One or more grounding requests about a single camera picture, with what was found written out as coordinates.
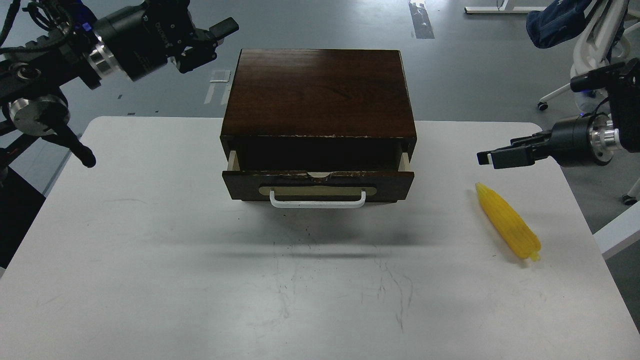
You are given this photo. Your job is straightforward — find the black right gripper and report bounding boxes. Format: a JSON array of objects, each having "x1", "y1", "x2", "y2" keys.
[{"x1": 477, "y1": 115, "x2": 613, "y2": 169}]

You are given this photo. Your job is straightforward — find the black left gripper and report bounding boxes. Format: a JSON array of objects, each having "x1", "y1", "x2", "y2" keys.
[{"x1": 97, "y1": 0, "x2": 239, "y2": 81}]

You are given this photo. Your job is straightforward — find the yellow corn cob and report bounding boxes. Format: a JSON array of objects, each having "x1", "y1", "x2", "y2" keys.
[{"x1": 475, "y1": 182, "x2": 542, "y2": 262}]

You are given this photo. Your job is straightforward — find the wooden drawer with white handle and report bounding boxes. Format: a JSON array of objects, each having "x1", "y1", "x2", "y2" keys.
[{"x1": 222, "y1": 150, "x2": 415, "y2": 209}]

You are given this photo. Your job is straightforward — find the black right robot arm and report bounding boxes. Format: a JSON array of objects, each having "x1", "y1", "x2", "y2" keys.
[{"x1": 477, "y1": 58, "x2": 640, "y2": 169}]

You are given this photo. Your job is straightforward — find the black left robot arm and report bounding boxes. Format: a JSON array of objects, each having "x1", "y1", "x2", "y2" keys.
[{"x1": 1, "y1": 0, "x2": 239, "y2": 249}]

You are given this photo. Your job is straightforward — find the dark wooden drawer cabinet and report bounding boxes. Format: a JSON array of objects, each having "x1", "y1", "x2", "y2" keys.
[{"x1": 220, "y1": 48, "x2": 418, "y2": 172}]

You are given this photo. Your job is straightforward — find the dark blue cloth on chair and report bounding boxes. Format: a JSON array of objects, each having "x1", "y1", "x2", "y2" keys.
[{"x1": 525, "y1": 0, "x2": 592, "y2": 49}]

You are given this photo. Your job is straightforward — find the white office chair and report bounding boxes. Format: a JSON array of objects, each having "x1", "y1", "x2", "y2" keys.
[{"x1": 537, "y1": 0, "x2": 640, "y2": 206}]

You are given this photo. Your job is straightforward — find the white desk frame background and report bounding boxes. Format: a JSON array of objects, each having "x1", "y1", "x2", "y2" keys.
[{"x1": 464, "y1": 0, "x2": 546, "y2": 15}]

